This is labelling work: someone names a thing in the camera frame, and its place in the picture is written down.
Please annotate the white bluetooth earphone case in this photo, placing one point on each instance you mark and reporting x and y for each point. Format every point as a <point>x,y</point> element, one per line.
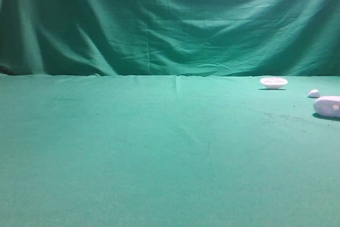
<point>327,106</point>

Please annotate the white earphone case lid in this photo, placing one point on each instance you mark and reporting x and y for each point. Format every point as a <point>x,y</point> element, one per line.
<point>273,82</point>

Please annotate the green backdrop cloth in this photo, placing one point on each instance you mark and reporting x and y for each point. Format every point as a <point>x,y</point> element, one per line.
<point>170,37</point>

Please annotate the green table cloth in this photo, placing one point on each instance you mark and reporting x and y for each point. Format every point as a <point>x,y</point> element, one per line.
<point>166,151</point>

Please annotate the small white earbud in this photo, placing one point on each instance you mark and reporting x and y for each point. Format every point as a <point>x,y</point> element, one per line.
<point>314,93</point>

